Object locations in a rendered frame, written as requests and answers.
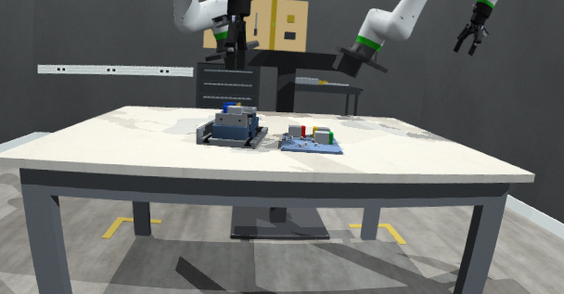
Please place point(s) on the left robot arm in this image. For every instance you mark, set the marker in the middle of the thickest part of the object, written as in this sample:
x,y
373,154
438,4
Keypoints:
x,y
397,26

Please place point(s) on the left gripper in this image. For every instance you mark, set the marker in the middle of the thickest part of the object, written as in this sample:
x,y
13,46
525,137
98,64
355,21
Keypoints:
x,y
476,20

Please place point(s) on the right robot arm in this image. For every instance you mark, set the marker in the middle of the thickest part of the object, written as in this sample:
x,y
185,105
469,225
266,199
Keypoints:
x,y
191,17

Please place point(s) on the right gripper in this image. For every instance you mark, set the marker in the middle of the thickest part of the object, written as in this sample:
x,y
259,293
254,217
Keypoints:
x,y
238,9

